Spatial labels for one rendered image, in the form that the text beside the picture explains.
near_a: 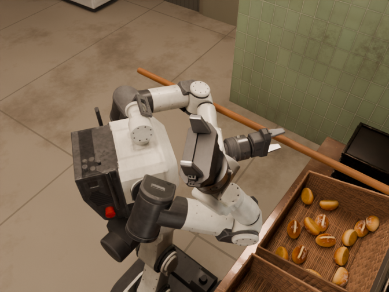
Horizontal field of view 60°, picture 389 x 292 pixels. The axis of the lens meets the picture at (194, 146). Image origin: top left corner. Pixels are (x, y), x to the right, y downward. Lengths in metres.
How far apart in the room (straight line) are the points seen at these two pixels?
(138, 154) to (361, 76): 1.92
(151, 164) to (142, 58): 3.04
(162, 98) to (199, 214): 0.48
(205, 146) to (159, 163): 0.39
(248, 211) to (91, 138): 0.53
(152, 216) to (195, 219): 0.12
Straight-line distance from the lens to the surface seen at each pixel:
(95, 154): 1.03
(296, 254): 1.73
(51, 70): 4.04
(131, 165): 0.98
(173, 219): 0.92
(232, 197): 0.85
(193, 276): 2.10
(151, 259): 1.62
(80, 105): 3.46
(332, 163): 1.33
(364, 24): 2.47
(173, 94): 1.25
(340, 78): 2.67
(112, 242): 1.29
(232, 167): 0.78
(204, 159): 0.60
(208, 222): 0.95
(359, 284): 1.67
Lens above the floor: 2.16
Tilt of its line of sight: 48 degrees down
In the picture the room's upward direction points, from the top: straight up
